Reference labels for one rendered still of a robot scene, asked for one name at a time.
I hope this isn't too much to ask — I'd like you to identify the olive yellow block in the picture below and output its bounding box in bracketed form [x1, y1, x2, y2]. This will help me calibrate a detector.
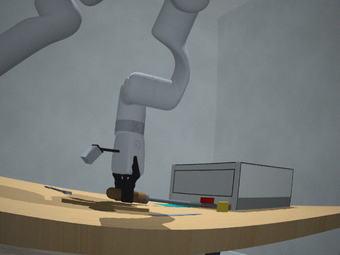
[217, 202, 229, 212]

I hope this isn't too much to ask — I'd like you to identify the red block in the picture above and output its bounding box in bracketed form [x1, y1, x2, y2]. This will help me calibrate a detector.
[200, 197, 214, 203]

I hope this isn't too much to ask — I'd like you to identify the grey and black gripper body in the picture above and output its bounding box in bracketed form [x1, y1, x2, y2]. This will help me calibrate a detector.
[112, 131, 145, 176]

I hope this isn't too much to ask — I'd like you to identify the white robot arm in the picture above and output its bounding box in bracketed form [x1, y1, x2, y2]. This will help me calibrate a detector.
[0, 0, 210, 164]

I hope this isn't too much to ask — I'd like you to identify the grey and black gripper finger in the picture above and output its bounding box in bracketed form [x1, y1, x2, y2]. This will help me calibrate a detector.
[121, 156, 140, 203]
[113, 173, 124, 189]

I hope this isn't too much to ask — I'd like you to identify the steel rod with brown wooden handle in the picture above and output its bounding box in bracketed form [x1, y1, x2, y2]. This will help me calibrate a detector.
[106, 188, 217, 207]

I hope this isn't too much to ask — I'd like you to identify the small grey cabinet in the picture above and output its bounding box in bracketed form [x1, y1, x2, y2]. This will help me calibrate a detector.
[169, 161, 293, 210]

